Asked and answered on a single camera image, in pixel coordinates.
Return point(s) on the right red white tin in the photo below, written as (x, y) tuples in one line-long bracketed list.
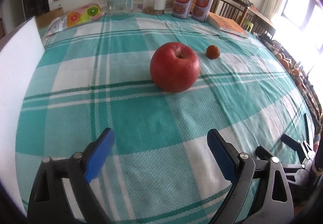
[(201, 9)]

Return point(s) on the fruit print pouch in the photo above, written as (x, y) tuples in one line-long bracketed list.
[(84, 14)]

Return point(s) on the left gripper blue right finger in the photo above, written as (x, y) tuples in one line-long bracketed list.
[(224, 154)]

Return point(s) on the wooden chair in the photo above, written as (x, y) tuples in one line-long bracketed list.
[(232, 9)]

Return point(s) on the red apple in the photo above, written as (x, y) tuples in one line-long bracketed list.
[(174, 67)]

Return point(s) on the white cardboard box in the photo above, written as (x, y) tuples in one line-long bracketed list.
[(21, 51)]

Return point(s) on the teal checked tablecloth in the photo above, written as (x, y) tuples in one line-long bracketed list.
[(160, 169)]

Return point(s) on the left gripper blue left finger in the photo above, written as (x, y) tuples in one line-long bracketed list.
[(96, 153)]

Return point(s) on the pile of oranges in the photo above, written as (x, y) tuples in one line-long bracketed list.
[(287, 64)]

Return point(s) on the red white tin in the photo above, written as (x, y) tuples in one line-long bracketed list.
[(201, 9), (181, 8)]

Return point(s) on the left red white tin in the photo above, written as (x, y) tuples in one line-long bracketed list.
[(181, 8)]

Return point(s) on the orange book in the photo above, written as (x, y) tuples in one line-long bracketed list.
[(226, 25)]

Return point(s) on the small tangerine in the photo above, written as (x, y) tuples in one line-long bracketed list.
[(213, 52)]

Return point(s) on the white tv cabinet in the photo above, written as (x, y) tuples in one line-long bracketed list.
[(68, 5)]

